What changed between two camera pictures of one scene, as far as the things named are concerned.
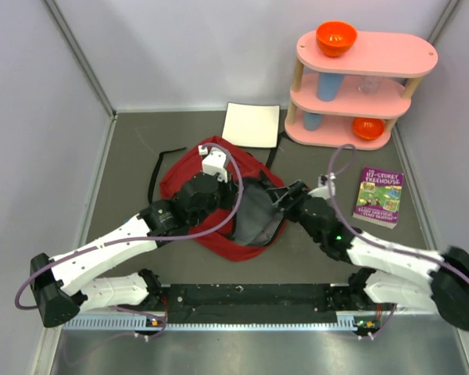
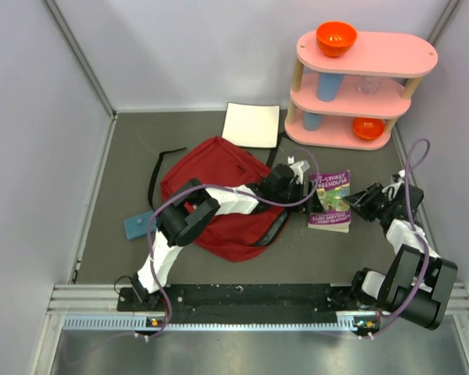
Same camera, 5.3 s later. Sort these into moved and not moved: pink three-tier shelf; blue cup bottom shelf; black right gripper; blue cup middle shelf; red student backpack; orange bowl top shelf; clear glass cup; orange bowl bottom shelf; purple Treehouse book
Moved: red student backpack; purple Treehouse book; black right gripper
Not moved: orange bowl bottom shelf; blue cup bottom shelf; orange bowl top shelf; pink three-tier shelf; clear glass cup; blue cup middle shelf
